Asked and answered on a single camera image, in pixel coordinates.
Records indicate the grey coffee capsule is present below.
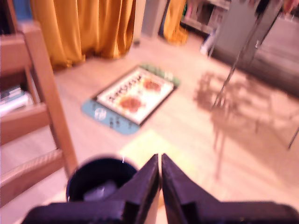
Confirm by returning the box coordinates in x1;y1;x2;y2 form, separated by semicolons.
83;182;118;202

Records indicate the dark blue Elwood mug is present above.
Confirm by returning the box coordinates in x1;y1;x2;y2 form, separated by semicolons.
66;154;141;203

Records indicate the welcome doormat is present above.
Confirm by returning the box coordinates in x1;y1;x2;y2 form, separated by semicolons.
81;62;182;136

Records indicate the metal clothes drying rack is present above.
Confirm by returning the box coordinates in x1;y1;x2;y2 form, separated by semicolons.
207;0;299;150

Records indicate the white blue bottle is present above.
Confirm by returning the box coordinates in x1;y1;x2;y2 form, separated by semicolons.
199;32;217;56

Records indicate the grey drawer unit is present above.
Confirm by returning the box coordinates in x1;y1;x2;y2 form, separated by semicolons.
254;18;299;94

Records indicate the narrow mustard yellow curtain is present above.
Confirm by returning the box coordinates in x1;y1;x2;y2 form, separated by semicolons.
163;0;189;46

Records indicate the wooden slat-back chair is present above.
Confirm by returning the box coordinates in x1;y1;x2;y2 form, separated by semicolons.
0;21;79;208

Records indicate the wide mustard yellow curtain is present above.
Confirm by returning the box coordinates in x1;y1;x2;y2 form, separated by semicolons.
30;0;137;70

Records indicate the tall pale grey bin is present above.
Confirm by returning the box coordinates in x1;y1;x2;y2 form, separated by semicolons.
141;0;168;38

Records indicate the pale grey cabinet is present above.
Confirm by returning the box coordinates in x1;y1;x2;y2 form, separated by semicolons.
211;0;281;62

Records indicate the open white shelf unit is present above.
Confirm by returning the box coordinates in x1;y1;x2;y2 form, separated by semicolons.
181;0;230;34

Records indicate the pink orange hanging garment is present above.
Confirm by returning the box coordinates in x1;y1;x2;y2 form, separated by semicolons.
283;0;299;13

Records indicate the tall wooden bookshelf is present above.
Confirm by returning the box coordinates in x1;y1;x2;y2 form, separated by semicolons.
0;0;43;117

